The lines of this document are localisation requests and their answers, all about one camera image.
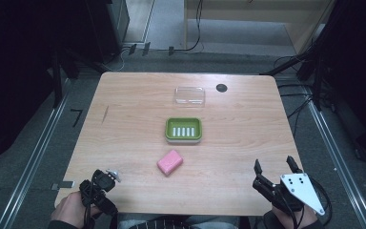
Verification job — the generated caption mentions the hanging black cable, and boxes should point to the hanging black cable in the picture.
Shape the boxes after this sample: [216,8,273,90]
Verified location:
[171,0,205,53]

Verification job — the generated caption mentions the pink soap bar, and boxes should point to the pink soap bar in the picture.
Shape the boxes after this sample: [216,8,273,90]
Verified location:
[156,149,185,177]

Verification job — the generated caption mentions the metal floor rail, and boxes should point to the metal floor rail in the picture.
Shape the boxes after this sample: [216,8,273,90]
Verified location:
[0,79,73,229]
[304,92,366,229]

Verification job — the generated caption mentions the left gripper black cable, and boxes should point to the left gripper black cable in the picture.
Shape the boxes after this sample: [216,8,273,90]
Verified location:
[83,180,98,229]

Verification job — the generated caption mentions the small metal bracket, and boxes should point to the small metal bracket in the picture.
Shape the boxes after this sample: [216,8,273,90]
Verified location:
[51,179,76,192]

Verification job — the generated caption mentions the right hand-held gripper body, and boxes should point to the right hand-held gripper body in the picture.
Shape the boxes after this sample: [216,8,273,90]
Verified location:
[252,172,327,217]

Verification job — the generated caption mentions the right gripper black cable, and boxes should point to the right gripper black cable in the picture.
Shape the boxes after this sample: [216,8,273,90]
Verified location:
[309,176,334,227]

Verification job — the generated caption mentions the wooden furniture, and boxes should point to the wooden furniture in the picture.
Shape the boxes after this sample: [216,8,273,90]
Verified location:
[183,0,336,54]

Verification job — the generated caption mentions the white cable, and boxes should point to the white cable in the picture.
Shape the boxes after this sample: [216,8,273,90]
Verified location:
[103,47,132,73]

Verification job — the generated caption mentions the clear plastic lid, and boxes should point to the clear plastic lid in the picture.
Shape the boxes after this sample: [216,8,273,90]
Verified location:
[173,86,207,108]

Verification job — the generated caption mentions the person's striped clothing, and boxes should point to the person's striped clothing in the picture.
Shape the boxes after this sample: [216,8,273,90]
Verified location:
[117,214,243,229]

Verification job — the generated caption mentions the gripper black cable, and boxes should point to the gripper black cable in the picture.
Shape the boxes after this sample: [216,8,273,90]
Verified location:
[83,180,98,229]
[309,176,334,227]

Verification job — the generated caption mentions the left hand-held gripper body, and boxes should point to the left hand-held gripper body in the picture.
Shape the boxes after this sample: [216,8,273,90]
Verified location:
[78,169,122,218]

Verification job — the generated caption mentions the green soap dish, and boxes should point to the green soap dish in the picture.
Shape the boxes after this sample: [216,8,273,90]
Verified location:
[164,116,203,145]

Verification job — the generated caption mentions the person's left hand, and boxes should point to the person's left hand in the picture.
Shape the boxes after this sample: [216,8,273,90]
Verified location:
[51,191,103,229]

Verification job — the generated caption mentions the person's right hand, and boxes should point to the person's right hand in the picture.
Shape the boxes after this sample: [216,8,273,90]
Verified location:
[271,204,319,229]

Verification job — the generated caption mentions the black cabinet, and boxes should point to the black cabinet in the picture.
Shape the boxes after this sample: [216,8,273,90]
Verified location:
[84,0,131,64]

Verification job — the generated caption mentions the black floor cables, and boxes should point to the black floor cables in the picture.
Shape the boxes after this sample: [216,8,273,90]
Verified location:
[273,55,315,137]

